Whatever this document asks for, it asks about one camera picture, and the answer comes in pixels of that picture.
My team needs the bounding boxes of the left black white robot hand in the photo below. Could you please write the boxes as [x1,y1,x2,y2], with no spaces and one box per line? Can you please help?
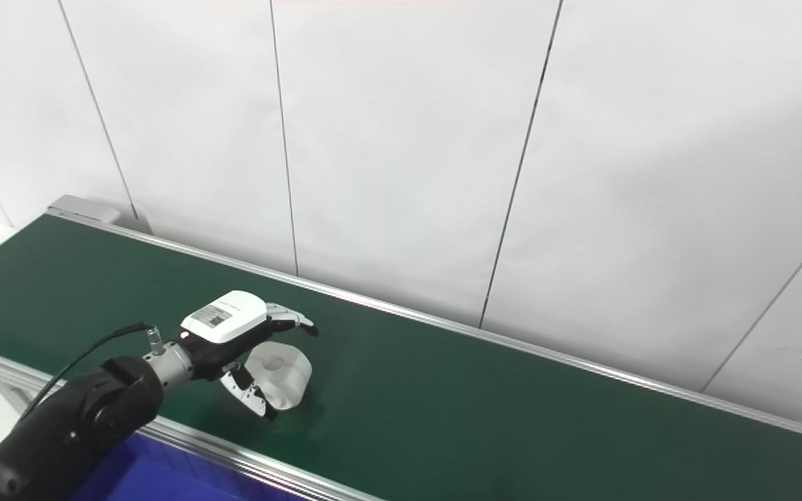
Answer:
[180,290,320,421]

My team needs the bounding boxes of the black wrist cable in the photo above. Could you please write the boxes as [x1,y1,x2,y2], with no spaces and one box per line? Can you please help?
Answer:
[20,321,155,420]

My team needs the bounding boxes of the grey conveyor end box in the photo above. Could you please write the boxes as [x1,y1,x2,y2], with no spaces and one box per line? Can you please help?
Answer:
[47,196,122,225]

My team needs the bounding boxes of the blue plastic bin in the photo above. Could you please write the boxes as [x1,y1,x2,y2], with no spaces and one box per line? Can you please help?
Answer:
[70,434,308,501]

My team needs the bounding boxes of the green conveyor belt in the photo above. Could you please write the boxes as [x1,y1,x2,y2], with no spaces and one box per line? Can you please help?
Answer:
[0,209,802,501]
[0,214,802,501]

